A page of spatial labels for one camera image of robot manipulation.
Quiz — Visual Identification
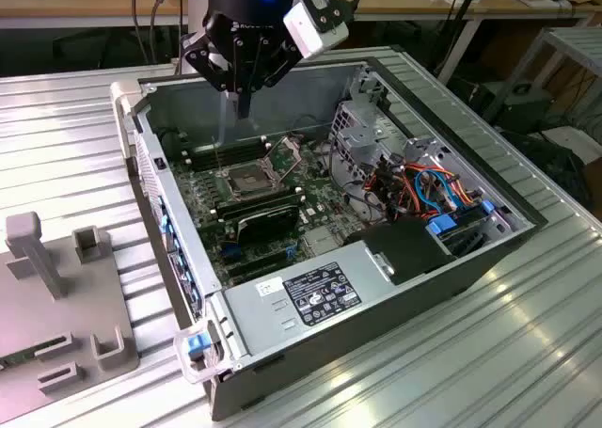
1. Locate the wooden desk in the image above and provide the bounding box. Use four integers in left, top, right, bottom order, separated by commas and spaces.
0, 0, 602, 87

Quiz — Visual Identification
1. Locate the black cooler shroud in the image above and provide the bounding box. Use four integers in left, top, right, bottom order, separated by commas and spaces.
234, 203, 301, 246

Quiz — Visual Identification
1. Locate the blue wire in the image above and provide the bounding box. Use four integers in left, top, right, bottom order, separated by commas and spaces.
413, 166, 456, 212

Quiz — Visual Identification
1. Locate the open black PC case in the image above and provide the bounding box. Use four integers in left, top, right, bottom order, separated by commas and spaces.
110, 55, 549, 422

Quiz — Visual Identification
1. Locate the green RAM stick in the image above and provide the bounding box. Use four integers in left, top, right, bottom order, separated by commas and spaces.
0, 339, 65, 371

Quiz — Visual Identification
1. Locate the thick black cable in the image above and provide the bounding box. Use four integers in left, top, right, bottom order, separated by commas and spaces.
149, 0, 171, 35

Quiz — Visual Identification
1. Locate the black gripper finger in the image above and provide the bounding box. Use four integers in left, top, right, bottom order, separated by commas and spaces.
181, 31, 245, 119
239, 40, 302, 119

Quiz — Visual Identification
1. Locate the orange wire bundle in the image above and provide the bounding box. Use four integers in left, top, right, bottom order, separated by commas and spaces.
365, 161, 474, 215

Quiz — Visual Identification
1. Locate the grey metal shelf frame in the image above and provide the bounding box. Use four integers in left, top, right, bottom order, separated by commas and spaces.
483, 24, 602, 124

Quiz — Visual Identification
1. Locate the clear case handle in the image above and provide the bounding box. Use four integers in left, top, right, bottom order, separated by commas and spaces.
171, 318, 237, 385

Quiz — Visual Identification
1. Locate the black power supply label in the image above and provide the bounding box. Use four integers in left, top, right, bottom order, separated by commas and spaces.
280, 260, 364, 326

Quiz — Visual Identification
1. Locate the black RAM slot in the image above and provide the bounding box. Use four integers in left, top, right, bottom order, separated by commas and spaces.
185, 141, 270, 163
193, 153, 267, 172
214, 186, 303, 212
216, 194, 306, 219
190, 147, 272, 167
182, 135, 268, 157

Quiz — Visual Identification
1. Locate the perforated metal drive cage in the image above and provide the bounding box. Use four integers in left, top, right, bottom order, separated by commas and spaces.
327, 99, 411, 187

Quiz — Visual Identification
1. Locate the silver chipset heatsink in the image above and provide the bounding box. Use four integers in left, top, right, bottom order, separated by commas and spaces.
303, 227, 343, 256

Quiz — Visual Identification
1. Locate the small white sticker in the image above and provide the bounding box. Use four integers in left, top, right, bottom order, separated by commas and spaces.
253, 277, 286, 300

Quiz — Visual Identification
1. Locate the blue case latch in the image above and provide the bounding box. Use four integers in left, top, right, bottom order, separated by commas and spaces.
186, 334, 209, 361

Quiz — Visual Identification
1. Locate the black expansion slot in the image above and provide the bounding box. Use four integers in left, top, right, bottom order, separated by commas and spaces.
224, 247, 289, 272
228, 256, 291, 281

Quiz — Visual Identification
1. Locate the black wire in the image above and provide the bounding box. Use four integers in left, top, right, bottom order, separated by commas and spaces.
326, 134, 377, 213

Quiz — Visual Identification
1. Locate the metal socket cover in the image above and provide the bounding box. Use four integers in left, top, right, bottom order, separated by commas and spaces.
262, 135, 305, 178

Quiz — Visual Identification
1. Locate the grey power supply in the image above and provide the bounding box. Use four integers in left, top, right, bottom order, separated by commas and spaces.
223, 240, 395, 359

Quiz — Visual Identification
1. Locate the black case with handle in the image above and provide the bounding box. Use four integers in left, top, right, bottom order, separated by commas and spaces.
479, 80, 556, 135

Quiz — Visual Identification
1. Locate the blue disk carrier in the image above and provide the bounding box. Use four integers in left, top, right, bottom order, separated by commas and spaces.
425, 214, 461, 237

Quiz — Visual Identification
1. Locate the green motherboard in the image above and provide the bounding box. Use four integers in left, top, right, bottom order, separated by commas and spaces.
162, 134, 377, 288

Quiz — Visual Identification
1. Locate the dark bag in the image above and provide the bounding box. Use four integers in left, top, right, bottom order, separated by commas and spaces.
498, 127, 594, 209

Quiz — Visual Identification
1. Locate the CPU socket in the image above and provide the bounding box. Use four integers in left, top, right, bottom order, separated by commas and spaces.
219, 161, 275, 199

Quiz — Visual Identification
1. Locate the black plastic cover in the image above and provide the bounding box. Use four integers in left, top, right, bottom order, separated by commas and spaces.
344, 220, 458, 287

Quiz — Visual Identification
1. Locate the metal disk bay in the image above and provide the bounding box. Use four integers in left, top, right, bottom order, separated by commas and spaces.
403, 135, 521, 234

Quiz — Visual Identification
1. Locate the grey parts rack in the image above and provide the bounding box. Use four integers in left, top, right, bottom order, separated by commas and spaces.
0, 210, 141, 418

